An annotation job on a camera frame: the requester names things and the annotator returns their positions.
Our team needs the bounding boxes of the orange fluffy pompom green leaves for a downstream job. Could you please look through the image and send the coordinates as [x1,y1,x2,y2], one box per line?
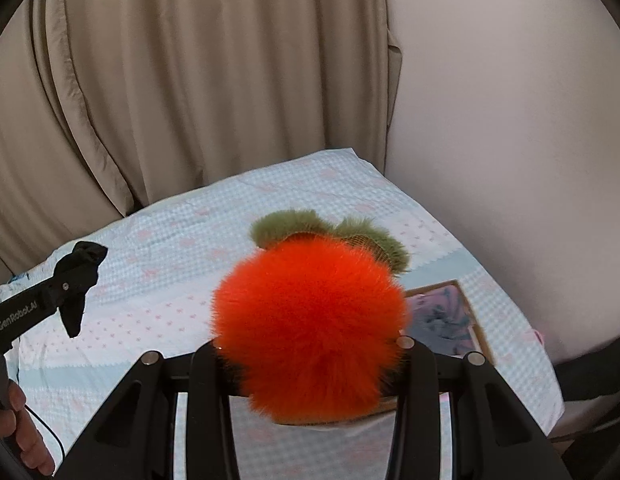
[210,209,413,423]

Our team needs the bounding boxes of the person's left hand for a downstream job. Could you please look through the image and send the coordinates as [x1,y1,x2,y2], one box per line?
[0,379,57,479]

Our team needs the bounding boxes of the black cable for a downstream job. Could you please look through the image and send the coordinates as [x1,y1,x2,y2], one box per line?
[22,405,68,463]

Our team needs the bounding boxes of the beige curtain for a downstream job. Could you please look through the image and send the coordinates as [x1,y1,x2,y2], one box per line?
[0,0,404,272]

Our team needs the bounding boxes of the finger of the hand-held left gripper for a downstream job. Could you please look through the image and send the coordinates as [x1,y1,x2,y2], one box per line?
[42,252,91,312]

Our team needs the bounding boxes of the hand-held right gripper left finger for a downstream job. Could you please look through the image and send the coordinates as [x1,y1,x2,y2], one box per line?
[55,342,243,480]

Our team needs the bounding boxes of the dark bag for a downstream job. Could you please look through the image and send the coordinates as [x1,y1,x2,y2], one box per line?
[552,329,620,404]

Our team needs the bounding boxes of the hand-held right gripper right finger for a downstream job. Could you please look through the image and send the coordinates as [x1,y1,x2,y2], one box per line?
[389,335,573,480]

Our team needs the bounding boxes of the grey sock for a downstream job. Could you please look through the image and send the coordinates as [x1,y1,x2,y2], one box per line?
[422,305,477,356]

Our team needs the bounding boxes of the cardboard box pink print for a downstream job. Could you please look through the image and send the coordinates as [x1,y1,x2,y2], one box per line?
[277,279,497,428]

